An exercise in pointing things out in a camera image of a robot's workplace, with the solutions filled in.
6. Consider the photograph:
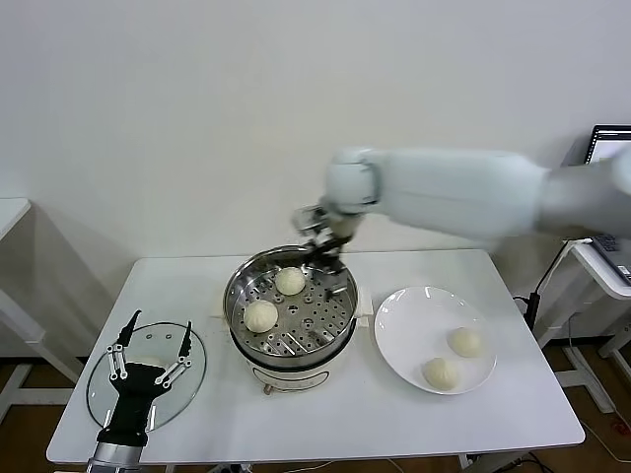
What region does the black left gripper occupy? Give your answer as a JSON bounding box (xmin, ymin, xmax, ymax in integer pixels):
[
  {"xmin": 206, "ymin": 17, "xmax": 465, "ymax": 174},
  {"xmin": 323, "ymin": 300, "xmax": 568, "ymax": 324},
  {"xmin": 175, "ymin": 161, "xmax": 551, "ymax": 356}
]
[{"xmin": 96, "ymin": 309, "xmax": 192, "ymax": 445}]

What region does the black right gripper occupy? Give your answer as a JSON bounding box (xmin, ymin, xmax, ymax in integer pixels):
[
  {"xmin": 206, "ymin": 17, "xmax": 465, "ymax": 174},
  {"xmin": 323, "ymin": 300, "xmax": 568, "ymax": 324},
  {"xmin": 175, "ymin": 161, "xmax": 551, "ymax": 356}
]
[{"xmin": 295, "ymin": 231, "xmax": 349, "ymax": 300}]

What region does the white steamed baozi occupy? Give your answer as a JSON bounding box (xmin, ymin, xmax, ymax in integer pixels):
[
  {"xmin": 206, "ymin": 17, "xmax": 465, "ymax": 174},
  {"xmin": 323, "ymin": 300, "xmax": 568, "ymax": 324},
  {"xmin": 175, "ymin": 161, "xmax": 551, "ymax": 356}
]
[
  {"xmin": 244, "ymin": 300, "xmax": 280, "ymax": 334},
  {"xmin": 447, "ymin": 326, "xmax": 483, "ymax": 360},
  {"xmin": 422, "ymin": 357, "xmax": 462, "ymax": 393},
  {"xmin": 274, "ymin": 267, "xmax": 307, "ymax": 297}
]

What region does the round glass pot lid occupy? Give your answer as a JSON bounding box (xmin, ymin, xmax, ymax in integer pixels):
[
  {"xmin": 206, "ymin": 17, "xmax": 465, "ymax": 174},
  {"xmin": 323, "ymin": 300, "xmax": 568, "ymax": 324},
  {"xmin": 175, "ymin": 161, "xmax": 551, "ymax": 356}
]
[{"xmin": 86, "ymin": 320, "xmax": 206, "ymax": 435}]

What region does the perforated stainless steel steamer basket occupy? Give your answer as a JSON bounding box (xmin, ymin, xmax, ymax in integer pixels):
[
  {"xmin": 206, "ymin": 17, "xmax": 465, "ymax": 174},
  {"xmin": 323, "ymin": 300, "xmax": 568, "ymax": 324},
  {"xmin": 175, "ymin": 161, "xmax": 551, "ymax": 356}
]
[{"xmin": 222, "ymin": 244, "xmax": 359, "ymax": 359}]

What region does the round white plate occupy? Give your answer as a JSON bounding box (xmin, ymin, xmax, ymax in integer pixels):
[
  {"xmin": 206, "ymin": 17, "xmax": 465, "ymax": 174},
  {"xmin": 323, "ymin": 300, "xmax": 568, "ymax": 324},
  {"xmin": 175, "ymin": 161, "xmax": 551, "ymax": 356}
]
[{"xmin": 373, "ymin": 286, "xmax": 498, "ymax": 395}]

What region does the white electric cooker base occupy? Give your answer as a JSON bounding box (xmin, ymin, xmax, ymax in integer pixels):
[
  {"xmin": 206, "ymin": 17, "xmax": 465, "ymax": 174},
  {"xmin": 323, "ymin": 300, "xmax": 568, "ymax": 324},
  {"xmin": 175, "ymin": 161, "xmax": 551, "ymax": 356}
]
[{"xmin": 209, "ymin": 285, "xmax": 374, "ymax": 396}]

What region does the empty white side table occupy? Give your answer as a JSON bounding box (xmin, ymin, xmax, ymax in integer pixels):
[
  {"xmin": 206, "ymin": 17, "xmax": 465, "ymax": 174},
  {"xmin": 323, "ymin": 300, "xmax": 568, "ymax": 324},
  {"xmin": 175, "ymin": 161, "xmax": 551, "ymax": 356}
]
[{"xmin": 0, "ymin": 197, "xmax": 88, "ymax": 408}]

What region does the white side table with laptop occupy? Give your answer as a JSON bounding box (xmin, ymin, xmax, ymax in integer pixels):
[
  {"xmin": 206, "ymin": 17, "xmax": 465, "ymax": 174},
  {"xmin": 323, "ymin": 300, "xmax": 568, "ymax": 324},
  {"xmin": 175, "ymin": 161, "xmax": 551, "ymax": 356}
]
[{"xmin": 534, "ymin": 238, "xmax": 631, "ymax": 415}]

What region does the grey open laptop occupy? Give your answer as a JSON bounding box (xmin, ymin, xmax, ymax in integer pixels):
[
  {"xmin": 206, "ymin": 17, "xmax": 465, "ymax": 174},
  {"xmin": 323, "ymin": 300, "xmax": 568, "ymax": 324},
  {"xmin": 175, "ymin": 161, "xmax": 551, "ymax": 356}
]
[{"xmin": 584, "ymin": 124, "xmax": 631, "ymax": 286}]

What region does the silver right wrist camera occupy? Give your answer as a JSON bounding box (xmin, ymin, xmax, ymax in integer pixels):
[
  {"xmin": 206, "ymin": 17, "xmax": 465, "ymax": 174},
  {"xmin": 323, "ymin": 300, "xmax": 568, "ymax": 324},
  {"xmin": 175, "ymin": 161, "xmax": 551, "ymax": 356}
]
[{"xmin": 293, "ymin": 206, "xmax": 329, "ymax": 237}]

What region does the black clamp post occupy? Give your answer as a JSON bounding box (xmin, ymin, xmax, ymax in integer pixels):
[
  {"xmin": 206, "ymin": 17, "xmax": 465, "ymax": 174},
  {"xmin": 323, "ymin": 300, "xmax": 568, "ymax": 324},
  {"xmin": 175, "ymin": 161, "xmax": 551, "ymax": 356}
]
[{"xmin": 512, "ymin": 293, "xmax": 541, "ymax": 341}]

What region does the white laptop charging cable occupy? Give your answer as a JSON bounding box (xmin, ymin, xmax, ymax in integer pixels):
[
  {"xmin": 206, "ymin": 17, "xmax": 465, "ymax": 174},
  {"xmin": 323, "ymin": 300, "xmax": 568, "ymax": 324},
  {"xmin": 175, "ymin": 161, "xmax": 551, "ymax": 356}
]
[{"xmin": 536, "ymin": 238, "xmax": 593, "ymax": 297}]

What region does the black floor cable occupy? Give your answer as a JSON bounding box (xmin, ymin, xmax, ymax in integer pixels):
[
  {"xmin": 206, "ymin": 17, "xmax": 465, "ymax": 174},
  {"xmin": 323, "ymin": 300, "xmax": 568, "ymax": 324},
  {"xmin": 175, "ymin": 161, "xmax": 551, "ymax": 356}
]
[{"xmin": 497, "ymin": 452, "xmax": 543, "ymax": 473}]

